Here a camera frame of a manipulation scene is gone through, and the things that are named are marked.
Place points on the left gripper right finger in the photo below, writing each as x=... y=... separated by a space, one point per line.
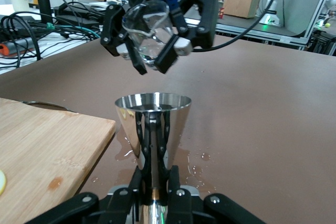
x=218 y=208

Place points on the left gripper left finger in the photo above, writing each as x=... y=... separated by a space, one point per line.
x=86 y=208

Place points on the clear glass measuring cup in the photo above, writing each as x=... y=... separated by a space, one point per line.
x=155 y=37

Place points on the steel double jigger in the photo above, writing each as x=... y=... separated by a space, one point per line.
x=126 y=119

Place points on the spilled liquid puddle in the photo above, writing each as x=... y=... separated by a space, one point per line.
x=126 y=154

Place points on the wooden cutting board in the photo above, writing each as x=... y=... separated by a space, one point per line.
x=52 y=142

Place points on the wooden crate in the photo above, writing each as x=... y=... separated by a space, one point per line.
x=241 y=2

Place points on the lemon slice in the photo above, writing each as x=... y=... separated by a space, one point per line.
x=2 y=182

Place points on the brown table mat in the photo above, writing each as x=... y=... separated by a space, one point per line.
x=262 y=103

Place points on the black background table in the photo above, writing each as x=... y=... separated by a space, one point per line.
x=275 y=36

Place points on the black orange power strip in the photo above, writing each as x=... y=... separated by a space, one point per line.
x=15 y=45

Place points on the aluminium cell frame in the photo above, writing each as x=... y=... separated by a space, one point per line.
x=319 y=6

